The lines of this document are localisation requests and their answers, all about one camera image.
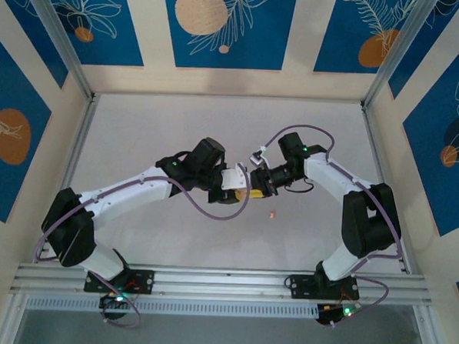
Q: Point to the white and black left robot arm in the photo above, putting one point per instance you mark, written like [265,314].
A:
[128,190]

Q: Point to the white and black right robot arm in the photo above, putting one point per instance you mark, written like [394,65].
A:
[369,218]

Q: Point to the black controller board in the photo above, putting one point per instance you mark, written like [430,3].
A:
[117,300]
[337,314]

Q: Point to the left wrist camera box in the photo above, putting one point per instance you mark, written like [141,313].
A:
[233,177]

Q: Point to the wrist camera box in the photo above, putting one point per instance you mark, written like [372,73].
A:
[258,158]
[233,177]

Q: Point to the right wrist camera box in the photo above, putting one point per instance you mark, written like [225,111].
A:
[258,158]

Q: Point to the aluminium frame cross rail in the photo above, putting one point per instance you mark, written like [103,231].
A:
[223,283]

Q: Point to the aluminium table side rail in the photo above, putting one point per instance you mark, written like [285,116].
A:
[371,129]
[89,114]

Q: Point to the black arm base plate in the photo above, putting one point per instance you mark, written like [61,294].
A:
[143,281]
[300,287]

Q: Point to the aluminium frame post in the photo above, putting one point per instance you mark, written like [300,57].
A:
[56,32]
[397,50]

